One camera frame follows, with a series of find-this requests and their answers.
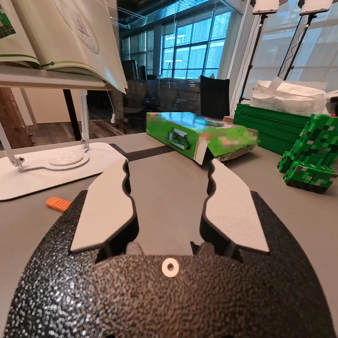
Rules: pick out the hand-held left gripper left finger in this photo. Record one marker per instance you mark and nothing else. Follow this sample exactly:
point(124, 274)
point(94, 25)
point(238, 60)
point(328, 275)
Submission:
point(105, 211)

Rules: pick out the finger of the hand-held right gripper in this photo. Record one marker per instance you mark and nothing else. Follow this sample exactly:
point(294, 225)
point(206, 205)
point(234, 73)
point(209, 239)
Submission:
point(333, 94)

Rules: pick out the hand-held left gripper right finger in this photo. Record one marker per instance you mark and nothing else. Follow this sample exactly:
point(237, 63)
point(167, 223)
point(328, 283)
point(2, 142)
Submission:
point(235, 214)

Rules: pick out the green lego creeper body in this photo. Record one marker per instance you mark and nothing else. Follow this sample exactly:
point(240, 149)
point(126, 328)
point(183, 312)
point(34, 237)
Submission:
point(316, 137)

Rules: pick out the green cardboard lego box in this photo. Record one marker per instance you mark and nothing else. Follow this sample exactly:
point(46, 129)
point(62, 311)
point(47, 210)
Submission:
point(184, 124)

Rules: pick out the orange brick separator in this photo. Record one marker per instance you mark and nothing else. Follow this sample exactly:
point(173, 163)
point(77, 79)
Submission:
point(58, 203)

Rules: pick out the crumpled translucent plastic bag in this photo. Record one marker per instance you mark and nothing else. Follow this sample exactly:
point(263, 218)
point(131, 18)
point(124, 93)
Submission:
point(285, 97)

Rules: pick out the wooden book stand white base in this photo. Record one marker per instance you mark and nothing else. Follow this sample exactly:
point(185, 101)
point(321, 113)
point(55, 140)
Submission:
point(52, 174)

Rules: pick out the green plastic bin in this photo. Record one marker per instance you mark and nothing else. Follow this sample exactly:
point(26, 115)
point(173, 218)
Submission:
point(269, 126)

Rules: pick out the light panel on tripod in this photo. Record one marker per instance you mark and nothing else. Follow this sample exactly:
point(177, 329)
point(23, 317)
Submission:
point(265, 5)
point(315, 4)

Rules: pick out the black high-back chair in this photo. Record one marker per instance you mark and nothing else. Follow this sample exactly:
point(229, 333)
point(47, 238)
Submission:
point(214, 97)

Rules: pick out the rough wooden column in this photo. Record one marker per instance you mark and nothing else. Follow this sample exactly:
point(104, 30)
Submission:
point(13, 118)

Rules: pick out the large glass window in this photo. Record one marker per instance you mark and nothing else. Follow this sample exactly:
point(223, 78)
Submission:
point(195, 52)

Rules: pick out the open instruction booklet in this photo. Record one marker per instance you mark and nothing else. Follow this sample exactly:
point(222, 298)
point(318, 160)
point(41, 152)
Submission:
point(66, 31)

